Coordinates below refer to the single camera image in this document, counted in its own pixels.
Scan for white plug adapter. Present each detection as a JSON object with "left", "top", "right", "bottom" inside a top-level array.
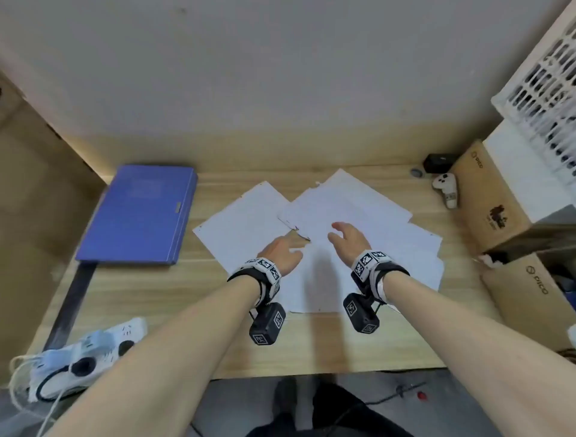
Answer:
[{"left": 40, "top": 330, "right": 113, "bottom": 367}]

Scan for white cable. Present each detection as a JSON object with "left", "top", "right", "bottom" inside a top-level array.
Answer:
[{"left": 8, "top": 353, "right": 68, "bottom": 437}]

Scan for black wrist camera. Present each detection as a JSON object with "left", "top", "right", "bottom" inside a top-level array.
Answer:
[
  {"left": 343, "top": 293, "right": 381, "bottom": 336},
  {"left": 249, "top": 302, "right": 287, "bottom": 347}
]

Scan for white handheld controller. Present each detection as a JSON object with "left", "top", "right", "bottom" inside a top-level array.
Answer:
[{"left": 432, "top": 172, "right": 460, "bottom": 209}]

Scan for person's right forearm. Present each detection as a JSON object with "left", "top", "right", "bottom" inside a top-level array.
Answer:
[{"left": 383, "top": 271, "right": 576, "bottom": 437}]

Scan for white paper sheet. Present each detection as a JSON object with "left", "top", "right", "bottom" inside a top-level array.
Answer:
[
  {"left": 369, "top": 222, "right": 444, "bottom": 271},
  {"left": 193, "top": 181, "right": 299, "bottom": 272},
  {"left": 275, "top": 241, "right": 445, "bottom": 314},
  {"left": 315, "top": 168, "right": 413, "bottom": 226}
]

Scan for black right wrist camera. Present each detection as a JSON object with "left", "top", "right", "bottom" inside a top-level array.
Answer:
[{"left": 343, "top": 293, "right": 381, "bottom": 336}]

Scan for blue document folder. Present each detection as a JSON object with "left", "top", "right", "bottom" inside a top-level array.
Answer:
[{"left": 75, "top": 164, "right": 199, "bottom": 266}]

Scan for cardboard box with animal print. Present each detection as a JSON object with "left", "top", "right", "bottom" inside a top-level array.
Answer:
[{"left": 449, "top": 139, "right": 535, "bottom": 254}]

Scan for left wristband with marker tags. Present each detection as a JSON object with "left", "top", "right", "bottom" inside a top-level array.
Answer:
[{"left": 226, "top": 257, "right": 283, "bottom": 308}]

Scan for person's black trousers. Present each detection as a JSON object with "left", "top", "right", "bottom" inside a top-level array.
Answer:
[{"left": 191, "top": 377, "right": 408, "bottom": 437}]

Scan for right wristband with marker tags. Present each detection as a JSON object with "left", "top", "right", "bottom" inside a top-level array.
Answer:
[{"left": 349, "top": 250, "right": 411, "bottom": 303}]

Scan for open cardboard box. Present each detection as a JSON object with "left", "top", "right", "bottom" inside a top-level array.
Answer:
[{"left": 478, "top": 251, "right": 576, "bottom": 353}]

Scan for white plastic lattice basket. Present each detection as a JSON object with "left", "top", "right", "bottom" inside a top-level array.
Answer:
[{"left": 490, "top": 0, "right": 576, "bottom": 182}]

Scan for white paper sheet torn edge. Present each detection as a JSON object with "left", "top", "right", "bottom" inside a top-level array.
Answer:
[{"left": 277, "top": 185, "right": 408, "bottom": 254}]

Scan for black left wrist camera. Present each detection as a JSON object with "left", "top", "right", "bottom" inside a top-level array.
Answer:
[{"left": 249, "top": 302, "right": 287, "bottom": 347}]

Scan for person's right hand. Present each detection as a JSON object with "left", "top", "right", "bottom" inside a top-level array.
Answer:
[{"left": 328, "top": 222, "right": 372, "bottom": 267}]

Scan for person's left hand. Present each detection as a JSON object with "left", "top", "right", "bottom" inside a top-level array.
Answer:
[{"left": 259, "top": 234, "right": 312, "bottom": 275}]

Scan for person's left forearm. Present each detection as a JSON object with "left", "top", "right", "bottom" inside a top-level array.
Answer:
[{"left": 44, "top": 274, "right": 264, "bottom": 437}]

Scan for black flat bar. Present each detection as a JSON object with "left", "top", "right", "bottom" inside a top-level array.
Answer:
[{"left": 42, "top": 262, "right": 98, "bottom": 353}]

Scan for thin dark floor cable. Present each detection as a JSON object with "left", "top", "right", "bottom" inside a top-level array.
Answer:
[{"left": 358, "top": 382, "right": 428, "bottom": 408}]

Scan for small black box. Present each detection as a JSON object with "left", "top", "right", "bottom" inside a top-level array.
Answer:
[{"left": 423, "top": 153, "right": 460, "bottom": 174}]

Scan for wristband with marker tags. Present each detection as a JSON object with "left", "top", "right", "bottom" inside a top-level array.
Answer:
[
  {"left": 349, "top": 250, "right": 411, "bottom": 303},
  {"left": 226, "top": 257, "right": 283, "bottom": 308}
]

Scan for white power strip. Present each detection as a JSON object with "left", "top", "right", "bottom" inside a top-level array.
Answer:
[{"left": 26, "top": 317, "right": 149, "bottom": 402}]

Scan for black cable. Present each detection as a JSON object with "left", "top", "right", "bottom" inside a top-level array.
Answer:
[{"left": 34, "top": 366, "right": 73, "bottom": 402}]

